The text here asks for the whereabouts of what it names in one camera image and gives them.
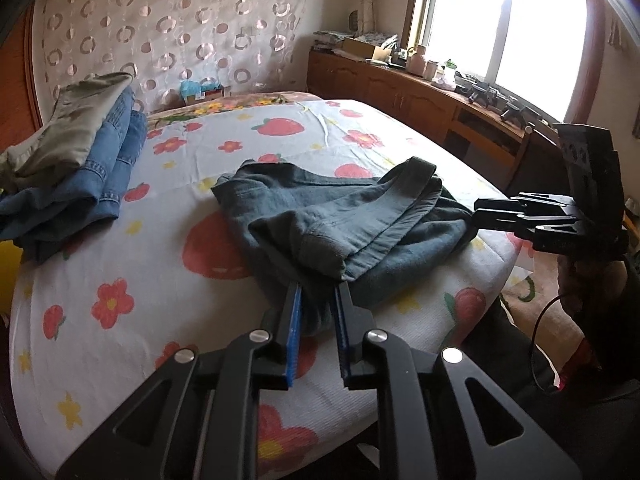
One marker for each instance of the circle patterned pink cloth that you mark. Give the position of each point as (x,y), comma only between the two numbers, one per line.
(175,20)

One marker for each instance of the black device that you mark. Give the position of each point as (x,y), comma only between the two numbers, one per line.
(520,110)
(480,91)

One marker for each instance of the yellow object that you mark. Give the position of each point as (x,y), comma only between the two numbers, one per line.
(9,275)

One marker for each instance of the pink floral blanket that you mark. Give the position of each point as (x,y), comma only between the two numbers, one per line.
(235,102)

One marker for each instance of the person's black clothing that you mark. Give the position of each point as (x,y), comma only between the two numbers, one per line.
(525,435)

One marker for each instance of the teal pants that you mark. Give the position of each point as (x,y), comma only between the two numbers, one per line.
(350,220)

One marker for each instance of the folded khaki pants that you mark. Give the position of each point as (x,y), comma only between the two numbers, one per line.
(65,130)

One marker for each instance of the folded blue jeans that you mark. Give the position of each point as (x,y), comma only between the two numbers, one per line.
(105,170)

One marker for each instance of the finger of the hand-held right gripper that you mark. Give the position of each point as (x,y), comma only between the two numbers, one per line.
(545,203)
(500,219)

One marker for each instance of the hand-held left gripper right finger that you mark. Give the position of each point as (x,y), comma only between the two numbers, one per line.
(341,340)

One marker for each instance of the cardboard box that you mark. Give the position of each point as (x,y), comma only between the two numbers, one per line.
(367,47)

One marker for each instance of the white floral bed sheet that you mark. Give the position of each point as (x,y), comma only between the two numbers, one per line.
(150,240)

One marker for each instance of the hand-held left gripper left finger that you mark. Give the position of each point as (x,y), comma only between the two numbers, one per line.
(294,330)

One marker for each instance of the wooden bed headboard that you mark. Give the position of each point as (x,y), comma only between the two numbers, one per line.
(20,90)

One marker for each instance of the window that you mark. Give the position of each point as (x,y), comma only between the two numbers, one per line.
(500,20)

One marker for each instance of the blue tissue packet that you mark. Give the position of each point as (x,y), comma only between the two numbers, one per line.
(192,91)

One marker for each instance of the wooden sideboard cabinet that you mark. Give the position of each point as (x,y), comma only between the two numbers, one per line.
(400,95)

